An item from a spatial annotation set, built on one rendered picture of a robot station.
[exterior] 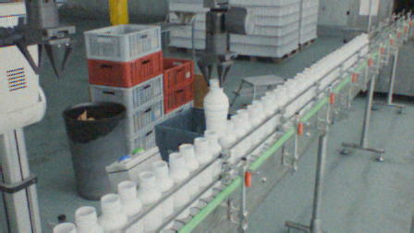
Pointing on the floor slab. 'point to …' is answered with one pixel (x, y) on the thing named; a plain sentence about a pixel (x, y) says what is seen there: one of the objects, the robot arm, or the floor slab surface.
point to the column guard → (118, 12)
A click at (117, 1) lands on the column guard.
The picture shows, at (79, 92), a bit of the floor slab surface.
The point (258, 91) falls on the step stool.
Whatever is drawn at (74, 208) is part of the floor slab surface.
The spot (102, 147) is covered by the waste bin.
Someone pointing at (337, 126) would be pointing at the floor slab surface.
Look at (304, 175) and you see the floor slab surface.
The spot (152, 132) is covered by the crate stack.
